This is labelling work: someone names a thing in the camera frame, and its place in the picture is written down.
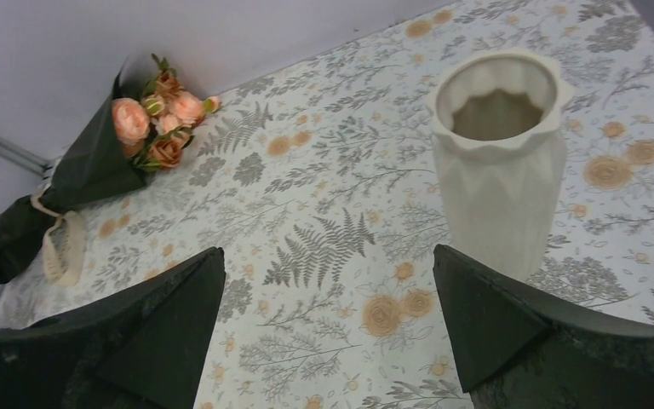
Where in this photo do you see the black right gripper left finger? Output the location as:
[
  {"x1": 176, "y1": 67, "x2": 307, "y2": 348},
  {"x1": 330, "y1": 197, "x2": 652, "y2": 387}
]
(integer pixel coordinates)
[{"x1": 0, "y1": 247, "x2": 226, "y2": 408}]

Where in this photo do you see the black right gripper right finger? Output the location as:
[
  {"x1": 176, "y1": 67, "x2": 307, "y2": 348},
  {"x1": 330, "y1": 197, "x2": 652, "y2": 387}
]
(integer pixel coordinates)
[{"x1": 433, "y1": 245, "x2": 654, "y2": 408}]

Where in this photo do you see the cream ribbon with gold text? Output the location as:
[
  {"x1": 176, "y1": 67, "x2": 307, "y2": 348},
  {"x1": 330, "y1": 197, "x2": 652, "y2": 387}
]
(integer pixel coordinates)
[{"x1": 30, "y1": 185, "x2": 86, "y2": 287}]

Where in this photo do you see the peach flower bouquet black wrap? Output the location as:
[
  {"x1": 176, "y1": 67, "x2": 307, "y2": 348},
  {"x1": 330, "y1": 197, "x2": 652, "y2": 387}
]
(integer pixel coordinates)
[{"x1": 0, "y1": 55, "x2": 221, "y2": 284}]

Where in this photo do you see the white ribbed ceramic vase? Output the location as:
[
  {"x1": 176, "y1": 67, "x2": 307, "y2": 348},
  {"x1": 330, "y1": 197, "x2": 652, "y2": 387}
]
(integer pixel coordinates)
[{"x1": 427, "y1": 48, "x2": 574, "y2": 281}]

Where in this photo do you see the aluminium frame rail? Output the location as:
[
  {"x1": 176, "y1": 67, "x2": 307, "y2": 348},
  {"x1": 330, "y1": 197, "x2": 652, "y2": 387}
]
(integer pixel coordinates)
[{"x1": 0, "y1": 137, "x2": 53, "y2": 176}]

